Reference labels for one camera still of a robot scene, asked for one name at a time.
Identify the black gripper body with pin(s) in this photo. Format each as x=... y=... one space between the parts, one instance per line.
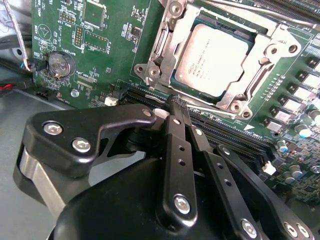
x=115 y=212

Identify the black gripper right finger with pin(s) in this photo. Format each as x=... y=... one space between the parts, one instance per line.
x=225 y=175

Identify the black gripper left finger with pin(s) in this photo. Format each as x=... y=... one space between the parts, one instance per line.
x=178 y=175

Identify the metal locking lever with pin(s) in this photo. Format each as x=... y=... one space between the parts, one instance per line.
x=275 y=15
x=215 y=112

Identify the silver CPU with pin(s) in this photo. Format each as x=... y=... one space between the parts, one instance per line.
x=212 y=60

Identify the metal socket cover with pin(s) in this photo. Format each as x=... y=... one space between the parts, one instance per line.
x=176 y=47

